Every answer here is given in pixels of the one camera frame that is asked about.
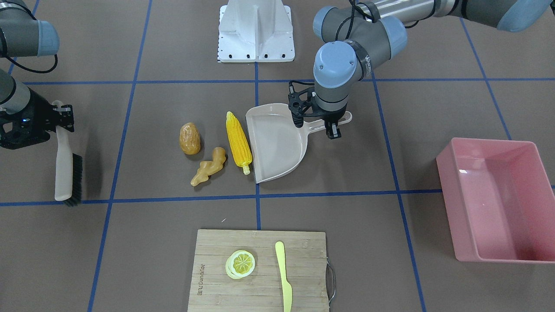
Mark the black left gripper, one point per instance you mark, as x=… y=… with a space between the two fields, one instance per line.
x=330 y=116

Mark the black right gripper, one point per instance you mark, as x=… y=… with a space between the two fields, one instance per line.
x=38 y=107

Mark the beige plastic dustpan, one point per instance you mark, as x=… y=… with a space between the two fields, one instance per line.
x=277 y=146

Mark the beige hand brush black bristles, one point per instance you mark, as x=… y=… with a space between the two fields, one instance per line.
x=69 y=166

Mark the yellow toy corn cob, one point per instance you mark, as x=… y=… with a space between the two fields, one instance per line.
x=241 y=151

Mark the tan toy ginger root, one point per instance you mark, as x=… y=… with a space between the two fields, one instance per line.
x=208 y=168

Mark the brown toy potato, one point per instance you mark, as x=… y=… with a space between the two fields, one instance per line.
x=189 y=139

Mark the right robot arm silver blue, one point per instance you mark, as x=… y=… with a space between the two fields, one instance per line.
x=23 y=35

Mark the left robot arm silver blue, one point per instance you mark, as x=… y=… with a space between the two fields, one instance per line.
x=368 y=33

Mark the pink plastic bin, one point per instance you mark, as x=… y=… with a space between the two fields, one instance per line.
x=499 y=201

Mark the yellow toy lemon slice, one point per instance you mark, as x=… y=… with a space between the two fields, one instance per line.
x=240 y=264

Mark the yellow plastic knife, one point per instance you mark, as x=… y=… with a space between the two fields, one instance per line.
x=287 y=289

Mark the bamboo cutting board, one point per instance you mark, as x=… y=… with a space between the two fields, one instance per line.
x=212 y=290

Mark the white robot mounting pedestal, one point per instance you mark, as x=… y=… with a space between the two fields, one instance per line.
x=255 y=31

